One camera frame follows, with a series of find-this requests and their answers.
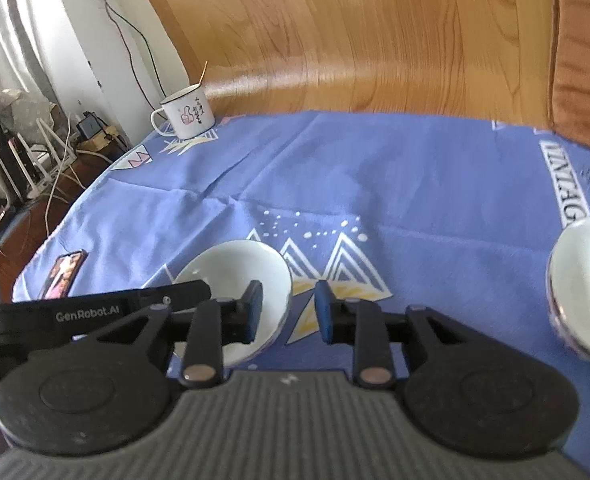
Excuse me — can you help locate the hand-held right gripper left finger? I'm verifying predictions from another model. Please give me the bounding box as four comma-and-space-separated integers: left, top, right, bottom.
100, 280, 265, 388

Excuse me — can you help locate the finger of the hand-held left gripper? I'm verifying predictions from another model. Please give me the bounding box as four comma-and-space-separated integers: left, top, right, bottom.
139, 280, 212, 312

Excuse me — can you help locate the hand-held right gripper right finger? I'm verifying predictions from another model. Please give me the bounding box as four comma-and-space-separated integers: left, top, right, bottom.
314, 280, 481, 390

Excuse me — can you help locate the smartphone with lit screen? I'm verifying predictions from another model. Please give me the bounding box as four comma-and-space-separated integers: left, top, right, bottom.
39, 249, 87, 301

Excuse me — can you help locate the blue printed tablecloth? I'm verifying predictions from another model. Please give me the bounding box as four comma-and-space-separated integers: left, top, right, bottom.
12, 110, 590, 377

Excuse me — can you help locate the white router with antennas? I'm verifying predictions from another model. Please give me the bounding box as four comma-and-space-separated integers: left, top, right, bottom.
9, 117, 78, 202

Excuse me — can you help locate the white enamel mug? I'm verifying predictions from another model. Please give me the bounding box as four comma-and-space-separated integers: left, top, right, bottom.
150, 85, 215, 140

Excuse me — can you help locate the black power adapter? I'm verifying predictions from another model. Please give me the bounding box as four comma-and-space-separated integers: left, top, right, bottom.
76, 112, 107, 140

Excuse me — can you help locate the grey crumpled cloth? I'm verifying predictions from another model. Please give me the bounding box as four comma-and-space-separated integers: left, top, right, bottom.
0, 84, 58, 128

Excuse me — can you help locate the white ribbed curtain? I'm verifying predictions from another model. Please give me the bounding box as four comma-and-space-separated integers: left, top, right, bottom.
0, 0, 72, 107

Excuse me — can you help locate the red and black wall cable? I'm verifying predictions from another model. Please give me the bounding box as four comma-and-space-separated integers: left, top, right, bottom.
72, 0, 169, 107

